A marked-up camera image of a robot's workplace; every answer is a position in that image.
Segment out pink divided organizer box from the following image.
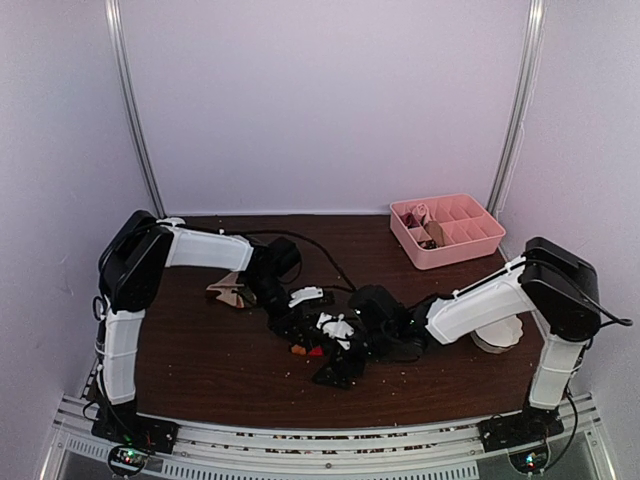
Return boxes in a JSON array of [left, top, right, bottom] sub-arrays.
[[390, 194, 506, 270]]

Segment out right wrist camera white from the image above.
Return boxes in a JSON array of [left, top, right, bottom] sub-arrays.
[[316, 313, 355, 350]]

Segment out dark bowl white inside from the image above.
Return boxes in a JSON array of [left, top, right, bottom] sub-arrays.
[[157, 217, 186, 227]]

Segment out rolled socks in box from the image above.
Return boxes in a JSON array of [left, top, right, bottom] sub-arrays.
[[401, 203, 446, 250]]

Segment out striped beige green sock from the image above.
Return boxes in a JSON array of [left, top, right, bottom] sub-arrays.
[[205, 272, 257, 309]]

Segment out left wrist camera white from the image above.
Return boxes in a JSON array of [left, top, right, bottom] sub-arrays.
[[288, 286, 324, 308]]

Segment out aluminium frame post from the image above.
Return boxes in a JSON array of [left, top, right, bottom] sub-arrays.
[[104, 0, 166, 217], [487, 0, 546, 217]]

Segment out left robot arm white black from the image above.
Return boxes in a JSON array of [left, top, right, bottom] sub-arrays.
[[92, 210, 332, 453]]

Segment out white scalloped bowl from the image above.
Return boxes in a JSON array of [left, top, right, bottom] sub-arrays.
[[471, 316, 523, 354]]

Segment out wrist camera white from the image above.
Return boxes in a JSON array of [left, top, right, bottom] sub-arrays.
[[288, 286, 324, 308], [316, 313, 355, 350]]

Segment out argyle black red orange sock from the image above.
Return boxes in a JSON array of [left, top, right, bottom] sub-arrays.
[[289, 344, 325, 357]]

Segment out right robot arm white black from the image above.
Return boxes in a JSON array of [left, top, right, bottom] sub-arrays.
[[312, 237, 633, 451]]

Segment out left aluminium frame post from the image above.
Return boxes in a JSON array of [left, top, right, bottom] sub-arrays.
[[104, 0, 166, 217]]

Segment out right aluminium frame post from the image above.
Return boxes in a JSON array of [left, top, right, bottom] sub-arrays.
[[487, 0, 546, 217]]

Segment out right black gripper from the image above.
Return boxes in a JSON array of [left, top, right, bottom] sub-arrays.
[[312, 325, 397, 389]]

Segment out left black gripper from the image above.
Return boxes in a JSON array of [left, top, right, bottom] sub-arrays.
[[243, 275, 308, 348]]

